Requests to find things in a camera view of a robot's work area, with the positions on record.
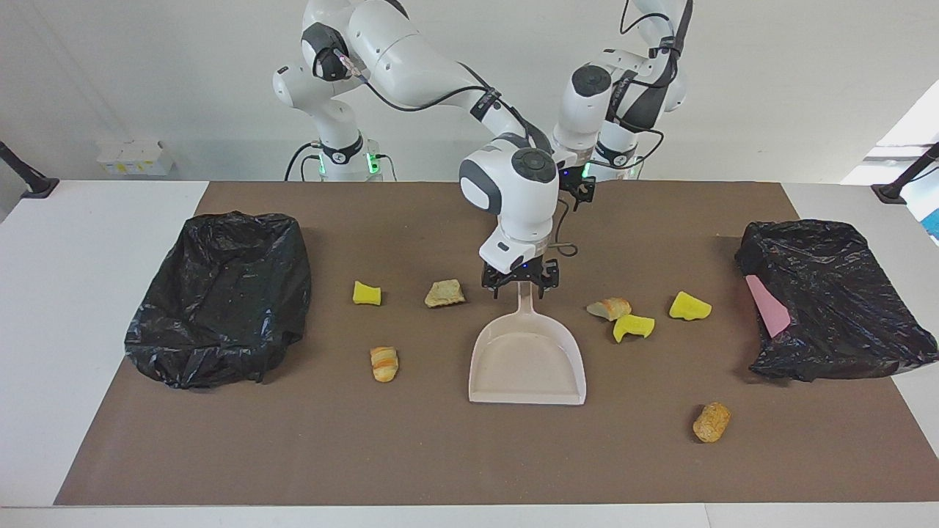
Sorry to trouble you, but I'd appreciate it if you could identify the yellow notched sponge piece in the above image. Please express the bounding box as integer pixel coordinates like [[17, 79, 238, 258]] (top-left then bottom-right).
[[613, 314, 656, 344]]

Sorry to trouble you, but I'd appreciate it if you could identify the orange striped bread chunk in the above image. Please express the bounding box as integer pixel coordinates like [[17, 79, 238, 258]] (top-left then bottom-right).
[[369, 346, 399, 383]]

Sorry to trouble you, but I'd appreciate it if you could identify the black bag lining pink bin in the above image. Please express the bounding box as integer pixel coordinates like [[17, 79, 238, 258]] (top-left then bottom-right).
[[735, 219, 939, 384]]

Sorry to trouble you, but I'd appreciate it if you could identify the yellow wedge sponge piece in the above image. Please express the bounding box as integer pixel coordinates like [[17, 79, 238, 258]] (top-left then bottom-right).
[[668, 290, 713, 322]]

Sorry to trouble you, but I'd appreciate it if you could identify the brown table mat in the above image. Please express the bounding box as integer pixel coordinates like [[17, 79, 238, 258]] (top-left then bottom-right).
[[53, 181, 939, 507]]

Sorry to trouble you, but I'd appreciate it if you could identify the black camera stand base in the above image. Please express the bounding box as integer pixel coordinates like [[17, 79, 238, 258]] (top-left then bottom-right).
[[872, 142, 939, 205], [0, 139, 59, 199]]

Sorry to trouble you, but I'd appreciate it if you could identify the orange striped cone chunk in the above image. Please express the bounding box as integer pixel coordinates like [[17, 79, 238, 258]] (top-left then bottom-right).
[[586, 297, 632, 321]]

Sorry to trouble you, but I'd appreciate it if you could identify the beige plastic dustpan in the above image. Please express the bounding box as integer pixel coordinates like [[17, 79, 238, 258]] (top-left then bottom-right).
[[468, 281, 588, 406]]

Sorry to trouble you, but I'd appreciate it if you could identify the pink plastic bin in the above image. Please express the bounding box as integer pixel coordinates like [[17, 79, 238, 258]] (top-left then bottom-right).
[[745, 274, 792, 339]]

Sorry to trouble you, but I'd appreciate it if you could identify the white wall outlet box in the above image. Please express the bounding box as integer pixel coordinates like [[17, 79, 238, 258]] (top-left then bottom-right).
[[97, 139, 175, 177]]

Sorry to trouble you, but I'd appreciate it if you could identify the brown cylindrical sponge chunk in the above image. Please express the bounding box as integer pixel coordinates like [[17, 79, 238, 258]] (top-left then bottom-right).
[[693, 402, 732, 444]]

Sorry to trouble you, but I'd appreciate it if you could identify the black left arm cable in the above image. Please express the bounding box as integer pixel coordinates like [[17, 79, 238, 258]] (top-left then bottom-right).
[[605, 0, 666, 171]]

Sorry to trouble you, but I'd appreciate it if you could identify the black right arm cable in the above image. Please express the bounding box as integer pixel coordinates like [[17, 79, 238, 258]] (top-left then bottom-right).
[[334, 48, 580, 259]]

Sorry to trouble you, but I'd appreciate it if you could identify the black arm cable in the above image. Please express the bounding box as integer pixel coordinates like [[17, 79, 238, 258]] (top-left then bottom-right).
[[334, 48, 580, 259], [605, 0, 666, 171]]

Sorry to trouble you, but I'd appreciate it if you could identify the beige crumbly chunk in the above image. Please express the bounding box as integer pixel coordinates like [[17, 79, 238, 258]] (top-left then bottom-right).
[[424, 279, 466, 309]]

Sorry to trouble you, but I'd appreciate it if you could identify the black trash bag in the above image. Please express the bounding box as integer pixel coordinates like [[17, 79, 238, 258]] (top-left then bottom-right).
[[123, 211, 313, 389]]

